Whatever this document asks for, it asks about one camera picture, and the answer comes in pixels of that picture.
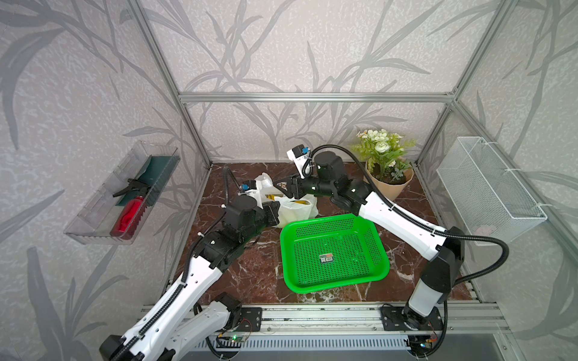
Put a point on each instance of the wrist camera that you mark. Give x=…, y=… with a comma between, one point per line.
x=301, y=157
x=248, y=185

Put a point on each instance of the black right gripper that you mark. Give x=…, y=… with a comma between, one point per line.
x=291, y=182

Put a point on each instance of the white printed plastic bag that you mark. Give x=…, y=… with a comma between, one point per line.
x=291, y=210

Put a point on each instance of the green plastic perforated basket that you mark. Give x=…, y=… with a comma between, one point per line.
x=359, y=255

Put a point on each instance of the basket barcode label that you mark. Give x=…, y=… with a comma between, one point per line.
x=326, y=258

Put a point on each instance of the white wire mesh basket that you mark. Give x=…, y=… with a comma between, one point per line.
x=489, y=197

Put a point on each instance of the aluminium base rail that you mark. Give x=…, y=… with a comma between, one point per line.
x=362, y=326

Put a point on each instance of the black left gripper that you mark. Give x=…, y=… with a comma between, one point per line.
x=272, y=214

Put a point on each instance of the clear plastic wall tray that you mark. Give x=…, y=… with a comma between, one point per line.
x=117, y=211

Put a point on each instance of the dark green cloth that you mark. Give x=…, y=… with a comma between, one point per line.
x=156, y=172

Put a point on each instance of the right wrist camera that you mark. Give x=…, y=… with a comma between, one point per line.
x=301, y=157

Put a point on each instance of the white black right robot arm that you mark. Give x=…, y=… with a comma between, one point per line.
x=444, y=253

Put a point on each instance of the beige plastic flower pot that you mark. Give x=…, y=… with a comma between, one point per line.
x=395, y=185

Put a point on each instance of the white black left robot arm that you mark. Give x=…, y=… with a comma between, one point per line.
x=189, y=280

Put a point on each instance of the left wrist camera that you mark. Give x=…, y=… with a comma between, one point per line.
x=248, y=185

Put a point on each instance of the red black spray bottle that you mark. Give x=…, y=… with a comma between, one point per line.
x=127, y=223

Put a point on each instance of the artificial white flower plant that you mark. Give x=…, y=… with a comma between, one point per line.
x=384, y=154

